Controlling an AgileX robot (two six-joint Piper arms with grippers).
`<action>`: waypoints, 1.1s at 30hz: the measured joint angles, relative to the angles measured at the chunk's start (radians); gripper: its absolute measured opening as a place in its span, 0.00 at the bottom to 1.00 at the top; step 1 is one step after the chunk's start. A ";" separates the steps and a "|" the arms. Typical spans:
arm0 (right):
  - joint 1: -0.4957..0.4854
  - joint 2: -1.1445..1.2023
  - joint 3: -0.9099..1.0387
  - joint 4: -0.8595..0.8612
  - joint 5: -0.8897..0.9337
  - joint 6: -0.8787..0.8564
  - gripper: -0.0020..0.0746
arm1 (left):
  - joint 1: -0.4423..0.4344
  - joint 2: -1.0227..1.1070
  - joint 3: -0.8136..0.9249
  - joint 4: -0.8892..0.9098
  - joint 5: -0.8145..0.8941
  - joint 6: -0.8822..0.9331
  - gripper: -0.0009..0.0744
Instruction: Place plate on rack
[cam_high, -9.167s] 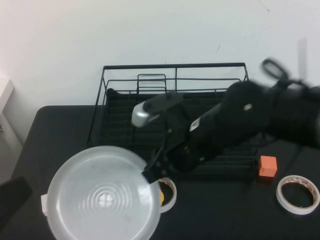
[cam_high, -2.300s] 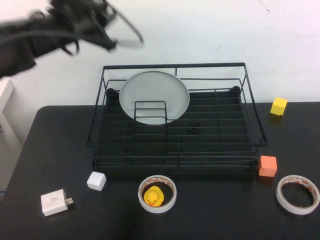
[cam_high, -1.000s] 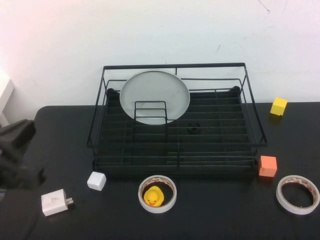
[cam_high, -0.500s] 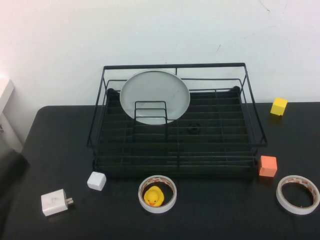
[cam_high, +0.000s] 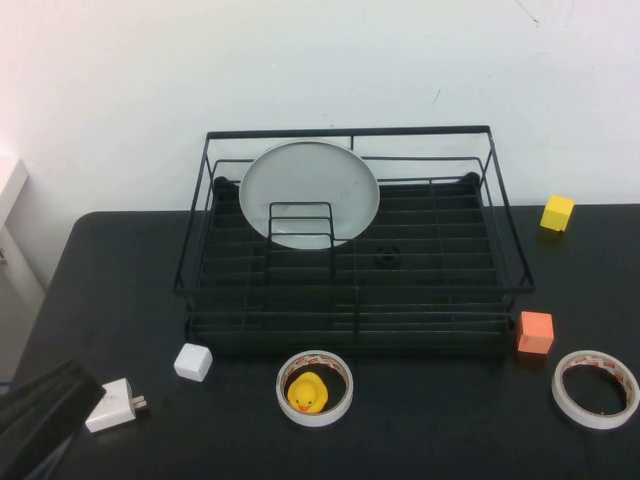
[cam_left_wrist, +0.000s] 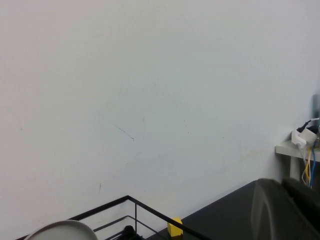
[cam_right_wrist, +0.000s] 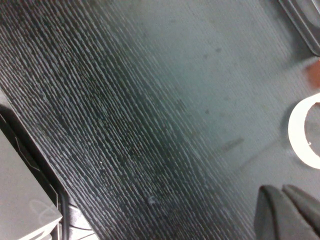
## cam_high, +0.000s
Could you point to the white cube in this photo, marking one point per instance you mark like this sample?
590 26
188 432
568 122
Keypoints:
192 362

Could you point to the white tape roll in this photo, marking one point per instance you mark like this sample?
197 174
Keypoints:
315 420
590 422

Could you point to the white power adapter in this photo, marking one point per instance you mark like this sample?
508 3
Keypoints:
112 407

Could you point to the grey round plate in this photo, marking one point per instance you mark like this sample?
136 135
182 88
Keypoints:
310 175

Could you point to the orange cube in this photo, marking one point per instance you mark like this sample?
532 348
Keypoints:
535 332

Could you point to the yellow cube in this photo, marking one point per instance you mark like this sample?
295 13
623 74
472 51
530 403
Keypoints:
556 212

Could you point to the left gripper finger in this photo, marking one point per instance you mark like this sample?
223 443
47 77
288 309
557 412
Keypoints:
50 392
45 430

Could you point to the yellow rubber duck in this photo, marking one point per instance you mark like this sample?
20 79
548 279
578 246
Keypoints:
307 392

